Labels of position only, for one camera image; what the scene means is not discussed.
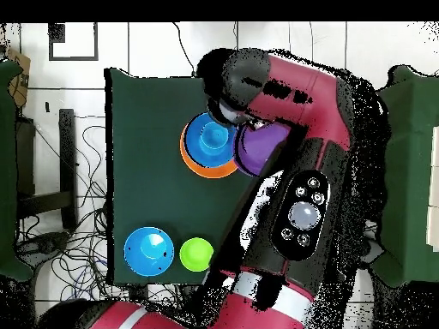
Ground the large yellow-orange bowl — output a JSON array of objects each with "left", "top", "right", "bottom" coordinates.
[{"left": 179, "top": 121, "right": 239, "bottom": 180}]

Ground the blue plastic bowl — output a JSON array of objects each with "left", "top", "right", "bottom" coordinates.
[
  {"left": 123, "top": 226, "right": 175, "bottom": 278},
  {"left": 183, "top": 111, "right": 240, "bottom": 169}
]

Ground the blue plastic cup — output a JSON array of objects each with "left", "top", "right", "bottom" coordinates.
[{"left": 200, "top": 121, "right": 230, "bottom": 151}]

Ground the purple shallow bowl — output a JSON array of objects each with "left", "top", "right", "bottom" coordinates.
[{"left": 232, "top": 121, "right": 292, "bottom": 178}]

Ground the small green bowl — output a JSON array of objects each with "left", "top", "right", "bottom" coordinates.
[{"left": 178, "top": 236, "right": 215, "bottom": 272}]

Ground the dark green tablecloth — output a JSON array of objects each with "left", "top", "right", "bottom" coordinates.
[{"left": 104, "top": 67, "right": 262, "bottom": 286}]

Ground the dark grey stand foot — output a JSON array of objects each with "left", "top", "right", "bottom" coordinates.
[{"left": 16, "top": 230, "right": 71, "bottom": 268}]

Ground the green cloth side table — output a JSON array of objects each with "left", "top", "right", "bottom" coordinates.
[
  {"left": 0, "top": 58, "right": 34, "bottom": 283},
  {"left": 371, "top": 63, "right": 439, "bottom": 289}
]

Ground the cardboard box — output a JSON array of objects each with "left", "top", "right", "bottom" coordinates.
[{"left": 7, "top": 50, "right": 32, "bottom": 108}]

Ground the tangle of black cables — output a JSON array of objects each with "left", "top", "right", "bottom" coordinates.
[{"left": 16, "top": 116, "right": 179, "bottom": 306}]

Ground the black cable with plug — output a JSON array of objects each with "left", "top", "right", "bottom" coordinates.
[{"left": 171, "top": 21, "right": 197, "bottom": 78}]

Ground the black metal frame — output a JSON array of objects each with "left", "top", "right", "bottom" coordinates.
[{"left": 15, "top": 108, "right": 78, "bottom": 230}]

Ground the black floor frame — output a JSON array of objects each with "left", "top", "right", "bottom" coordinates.
[{"left": 47, "top": 21, "right": 99, "bottom": 62}]

